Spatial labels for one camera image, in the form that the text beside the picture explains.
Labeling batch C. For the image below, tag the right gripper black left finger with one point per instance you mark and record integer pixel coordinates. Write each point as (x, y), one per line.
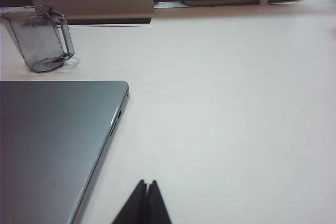
(136, 208)

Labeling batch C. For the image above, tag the silver closed laptop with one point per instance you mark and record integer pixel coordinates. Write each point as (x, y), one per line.
(52, 142)

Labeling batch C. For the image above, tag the clear smoky glass mug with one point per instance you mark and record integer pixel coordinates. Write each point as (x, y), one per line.
(36, 40)

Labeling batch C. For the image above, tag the white divider foot bracket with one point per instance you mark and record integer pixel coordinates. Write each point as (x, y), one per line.
(264, 1)

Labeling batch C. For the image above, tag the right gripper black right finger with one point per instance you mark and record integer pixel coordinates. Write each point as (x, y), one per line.
(157, 208)

